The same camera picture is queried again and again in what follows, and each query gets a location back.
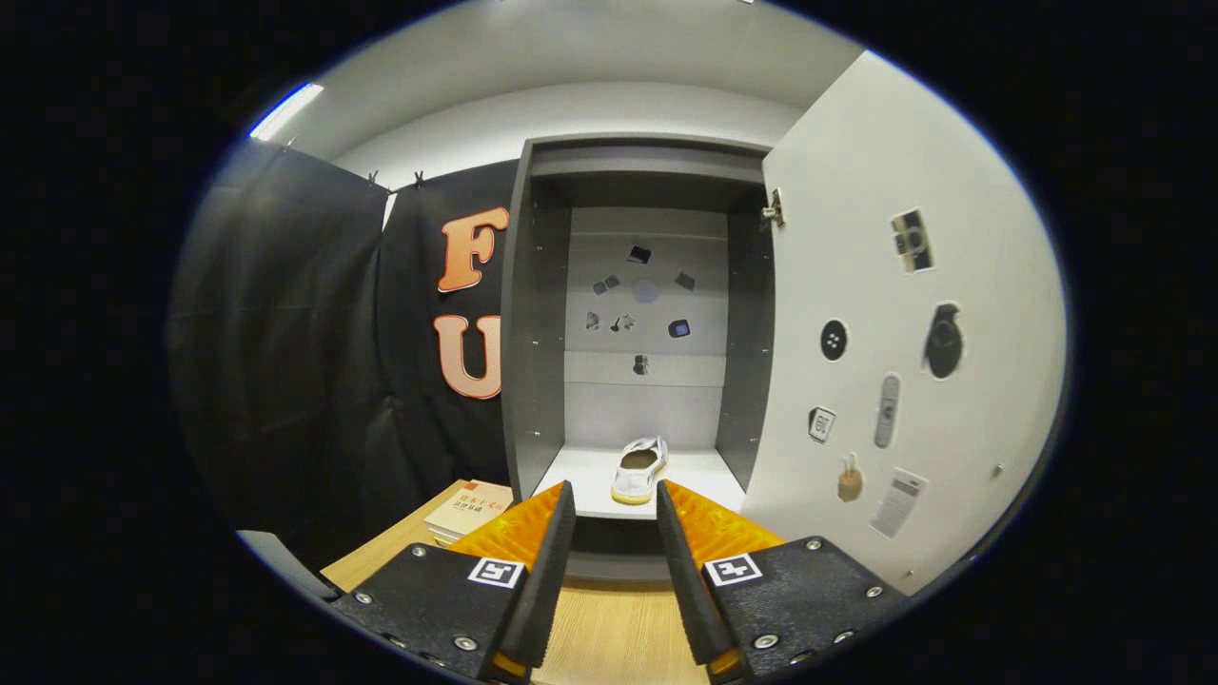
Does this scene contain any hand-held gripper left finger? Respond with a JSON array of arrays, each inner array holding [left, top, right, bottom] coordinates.
[[328, 480, 578, 681]]

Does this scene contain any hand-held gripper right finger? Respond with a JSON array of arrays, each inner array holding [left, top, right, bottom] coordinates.
[[655, 479, 910, 681]]

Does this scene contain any white canvas shoe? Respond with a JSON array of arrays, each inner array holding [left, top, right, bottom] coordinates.
[[610, 436, 669, 506]]

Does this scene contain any dark grey shoe cabinet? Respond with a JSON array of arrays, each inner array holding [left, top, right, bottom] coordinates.
[[500, 133, 776, 581]]

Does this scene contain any stack of books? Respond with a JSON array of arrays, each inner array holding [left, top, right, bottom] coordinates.
[[423, 479, 515, 548]]

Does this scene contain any black backdrop cloth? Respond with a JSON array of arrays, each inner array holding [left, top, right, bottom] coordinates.
[[167, 138, 520, 572]]

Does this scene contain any narrow ceiling light strip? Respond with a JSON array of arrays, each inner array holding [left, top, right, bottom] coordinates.
[[249, 83, 324, 142]]

